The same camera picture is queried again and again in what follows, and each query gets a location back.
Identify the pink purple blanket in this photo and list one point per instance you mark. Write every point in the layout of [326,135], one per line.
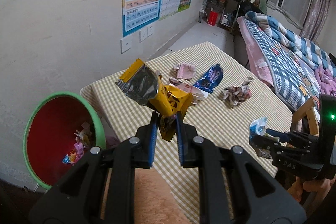
[326,81]

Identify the yellow checkered tablecloth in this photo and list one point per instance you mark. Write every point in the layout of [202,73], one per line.
[213,118]

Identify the pink cream snack box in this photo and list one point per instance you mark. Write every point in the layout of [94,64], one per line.
[198,95]

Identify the blue plaid quilt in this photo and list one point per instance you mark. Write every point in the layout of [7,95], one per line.
[308,55]

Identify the bed with pink sheet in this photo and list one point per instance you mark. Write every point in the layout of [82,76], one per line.
[271,63]

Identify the small pink wrapper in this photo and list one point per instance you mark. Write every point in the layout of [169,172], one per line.
[185,71]

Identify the dark metal shelf rack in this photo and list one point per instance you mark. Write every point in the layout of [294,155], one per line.
[227,11]

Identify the yellow chocolate snack wrapper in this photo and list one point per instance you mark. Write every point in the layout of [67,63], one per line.
[141,84]

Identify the right hand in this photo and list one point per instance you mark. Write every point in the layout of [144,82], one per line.
[321,187]

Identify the pink curtain right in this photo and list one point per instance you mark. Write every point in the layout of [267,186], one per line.
[315,19]

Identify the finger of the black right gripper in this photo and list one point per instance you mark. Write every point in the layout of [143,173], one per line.
[295,138]
[264,145]

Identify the paper ball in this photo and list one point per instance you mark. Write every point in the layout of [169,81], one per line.
[236,95]

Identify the green rimmed red trash bin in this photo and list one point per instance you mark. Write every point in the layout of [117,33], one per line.
[50,135]

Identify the red bucket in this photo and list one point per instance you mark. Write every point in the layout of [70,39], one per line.
[212,18]

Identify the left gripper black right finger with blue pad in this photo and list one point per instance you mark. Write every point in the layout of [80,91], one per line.
[233,186]

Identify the trash inside bin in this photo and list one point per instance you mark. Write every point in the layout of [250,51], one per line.
[82,144]

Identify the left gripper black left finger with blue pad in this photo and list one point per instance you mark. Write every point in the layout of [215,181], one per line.
[100,187]

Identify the white wall socket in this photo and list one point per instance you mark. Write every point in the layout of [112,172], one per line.
[146,32]

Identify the blue oreo wrapper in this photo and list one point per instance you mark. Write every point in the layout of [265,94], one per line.
[210,80]

